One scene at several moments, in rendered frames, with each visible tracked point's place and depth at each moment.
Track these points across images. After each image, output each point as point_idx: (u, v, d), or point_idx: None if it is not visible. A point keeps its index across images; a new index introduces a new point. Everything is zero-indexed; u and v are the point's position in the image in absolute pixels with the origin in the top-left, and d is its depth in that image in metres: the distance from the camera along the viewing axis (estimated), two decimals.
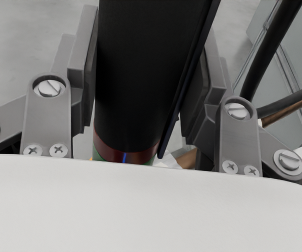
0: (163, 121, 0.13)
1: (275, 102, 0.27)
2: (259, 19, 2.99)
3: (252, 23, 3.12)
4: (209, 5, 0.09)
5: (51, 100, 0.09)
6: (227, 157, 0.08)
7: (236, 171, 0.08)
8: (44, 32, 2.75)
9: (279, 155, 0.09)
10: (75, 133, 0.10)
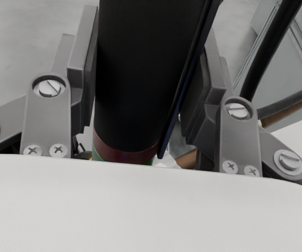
0: (163, 121, 0.13)
1: (275, 103, 0.27)
2: (265, 8, 2.89)
3: (257, 13, 3.02)
4: (209, 4, 0.09)
5: (51, 100, 0.09)
6: (227, 157, 0.08)
7: (236, 171, 0.08)
8: (42, 20, 2.65)
9: (279, 155, 0.09)
10: (75, 133, 0.10)
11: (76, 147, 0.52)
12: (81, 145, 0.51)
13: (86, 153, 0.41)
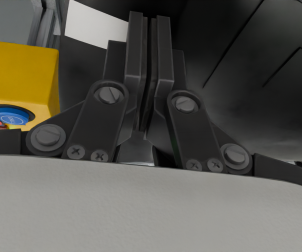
0: None
1: None
2: None
3: None
4: None
5: (106, 107, 0.09)
6: (189, 157, 0.08)
7: (201, 169, 0.08)
8: None
9: (226, 149, 0.09)
10: (126, 138, 0.11)
11: None
12: None
13: None
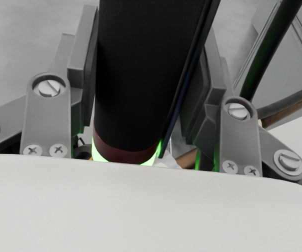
0: (163, 120, 0.13)
1: (275, 102, 0.27)
2: (266, 7, 2.88)
3: (258, 11, 3.01)
4: (210, 3, 0.09)
5: (51, 100, 0.09)
6: (227, 157, 0.08)
7: (236, 171, 0.08)
8: (42, 19, 2.64)
9: (279, 155, 0.09)
10: (75, 133, 0.10)
11: None
12: None
13: None
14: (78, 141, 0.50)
